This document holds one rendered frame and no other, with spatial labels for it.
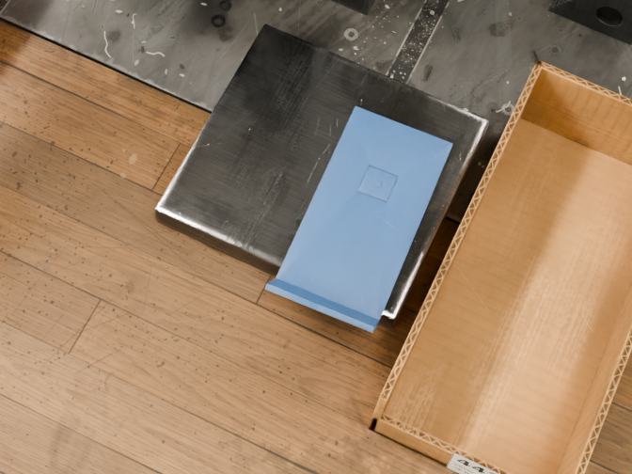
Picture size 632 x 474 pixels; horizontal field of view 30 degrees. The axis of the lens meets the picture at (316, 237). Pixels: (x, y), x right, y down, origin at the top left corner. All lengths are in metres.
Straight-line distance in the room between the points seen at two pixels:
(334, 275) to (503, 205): 0.13
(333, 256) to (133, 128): 0.17
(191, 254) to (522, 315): 0.22
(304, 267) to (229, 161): 0.09
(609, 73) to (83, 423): 0.44
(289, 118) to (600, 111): 0.20
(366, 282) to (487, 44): 0.22
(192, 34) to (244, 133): 0.10
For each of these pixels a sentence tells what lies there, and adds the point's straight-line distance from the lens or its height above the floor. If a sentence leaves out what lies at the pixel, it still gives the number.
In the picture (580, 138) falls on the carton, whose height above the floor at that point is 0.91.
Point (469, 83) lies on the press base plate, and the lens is 0.84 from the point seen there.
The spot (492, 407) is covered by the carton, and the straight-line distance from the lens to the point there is 0.75.
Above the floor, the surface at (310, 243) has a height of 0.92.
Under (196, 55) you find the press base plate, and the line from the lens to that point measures 0.84.
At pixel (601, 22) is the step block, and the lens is 0.88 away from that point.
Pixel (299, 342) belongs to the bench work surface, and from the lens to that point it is 0.75.
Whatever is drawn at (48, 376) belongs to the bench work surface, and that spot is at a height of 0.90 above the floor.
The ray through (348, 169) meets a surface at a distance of 0.77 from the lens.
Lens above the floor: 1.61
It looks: 66 degrees down
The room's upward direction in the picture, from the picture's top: 7 degrees clockwise
